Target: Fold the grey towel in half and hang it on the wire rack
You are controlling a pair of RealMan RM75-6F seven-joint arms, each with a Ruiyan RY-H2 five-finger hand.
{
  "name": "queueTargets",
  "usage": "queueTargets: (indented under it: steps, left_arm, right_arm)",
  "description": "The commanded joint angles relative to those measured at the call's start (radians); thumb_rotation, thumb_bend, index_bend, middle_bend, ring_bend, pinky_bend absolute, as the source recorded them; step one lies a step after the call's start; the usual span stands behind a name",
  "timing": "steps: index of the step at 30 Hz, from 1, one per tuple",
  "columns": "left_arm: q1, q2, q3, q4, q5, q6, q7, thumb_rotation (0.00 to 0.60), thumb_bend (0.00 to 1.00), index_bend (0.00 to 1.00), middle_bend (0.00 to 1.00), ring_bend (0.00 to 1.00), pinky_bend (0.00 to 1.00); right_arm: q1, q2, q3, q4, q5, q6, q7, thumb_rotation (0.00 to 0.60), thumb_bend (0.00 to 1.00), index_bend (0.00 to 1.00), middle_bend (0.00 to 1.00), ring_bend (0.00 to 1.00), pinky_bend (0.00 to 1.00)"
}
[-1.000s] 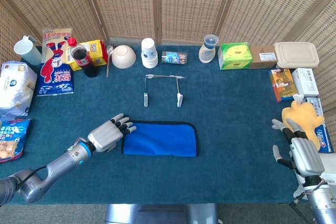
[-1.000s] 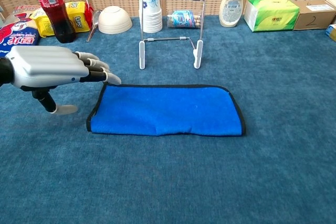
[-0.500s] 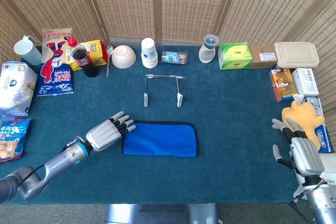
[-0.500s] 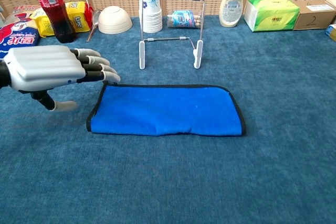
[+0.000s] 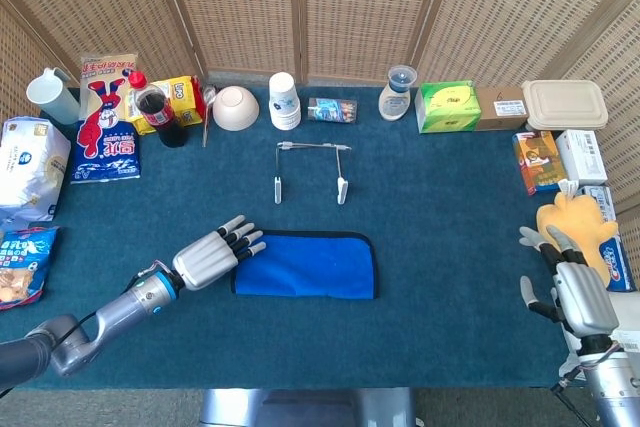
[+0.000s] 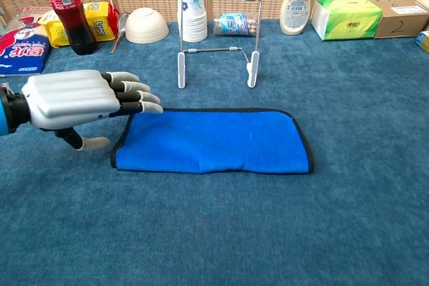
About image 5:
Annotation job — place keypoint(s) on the metal spoon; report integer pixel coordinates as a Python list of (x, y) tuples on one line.
[(208, 94)]

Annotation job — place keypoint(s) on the yellow Lipo snack pack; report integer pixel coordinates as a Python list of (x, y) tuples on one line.
[(182, 97)]

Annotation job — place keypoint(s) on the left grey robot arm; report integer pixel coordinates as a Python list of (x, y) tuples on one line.
[(130, 304)]

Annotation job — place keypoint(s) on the white bottle with blue cap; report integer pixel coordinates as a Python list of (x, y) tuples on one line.
[(395, 102)]

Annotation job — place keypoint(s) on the white labelled carton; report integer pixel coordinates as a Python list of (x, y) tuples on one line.
[(582, 157)]

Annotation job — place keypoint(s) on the stack of white paper cups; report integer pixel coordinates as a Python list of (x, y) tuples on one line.
[(285, 102)]

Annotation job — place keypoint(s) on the upturned cream bowl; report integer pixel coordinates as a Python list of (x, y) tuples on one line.
[(235, 109)]

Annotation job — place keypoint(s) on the woven rattan folding screen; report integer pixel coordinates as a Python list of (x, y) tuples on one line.
[(240, 7)]

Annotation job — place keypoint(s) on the blue carpet table cover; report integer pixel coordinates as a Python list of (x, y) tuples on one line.
[(450, 247)]

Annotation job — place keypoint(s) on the brown cardboard box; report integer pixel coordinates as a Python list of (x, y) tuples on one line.
[(502, 109)]

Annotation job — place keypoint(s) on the white flour bag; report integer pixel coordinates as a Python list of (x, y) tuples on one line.
[(30, 167)]

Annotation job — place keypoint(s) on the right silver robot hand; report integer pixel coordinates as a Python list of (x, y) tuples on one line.
[(585, 297)]

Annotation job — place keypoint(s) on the red white blue cartoon bag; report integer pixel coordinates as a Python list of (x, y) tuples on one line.
[(105, 147)]

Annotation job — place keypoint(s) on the green tissue box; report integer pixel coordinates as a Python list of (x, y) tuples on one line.
[(447, 107)]

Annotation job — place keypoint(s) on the cola bottle with red label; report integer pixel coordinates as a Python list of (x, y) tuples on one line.
[(160, 112)]

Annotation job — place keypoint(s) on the blue toothpaste box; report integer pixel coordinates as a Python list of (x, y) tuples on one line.
[(617, 262)]

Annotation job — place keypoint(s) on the beige lidded food container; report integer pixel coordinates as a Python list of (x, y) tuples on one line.
[(565, 104)]

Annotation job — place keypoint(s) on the yellow plush mitt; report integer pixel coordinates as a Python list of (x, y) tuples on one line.
[(580, 222)]

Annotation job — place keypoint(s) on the grey and blue cloth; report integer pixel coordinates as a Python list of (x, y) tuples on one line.
[(310, 267)]

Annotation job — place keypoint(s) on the orange blue box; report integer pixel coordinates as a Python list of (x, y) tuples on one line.
[(540, 162)]

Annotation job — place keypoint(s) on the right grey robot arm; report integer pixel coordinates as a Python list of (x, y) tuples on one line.
[(617, 392)]

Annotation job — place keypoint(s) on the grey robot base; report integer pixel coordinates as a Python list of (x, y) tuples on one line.
[(310, 409)]

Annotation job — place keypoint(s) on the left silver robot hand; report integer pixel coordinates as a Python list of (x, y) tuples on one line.
[(207, 262)]

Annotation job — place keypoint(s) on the blue biscuit snack bag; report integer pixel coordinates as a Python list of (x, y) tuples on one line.
[(25, 267)]

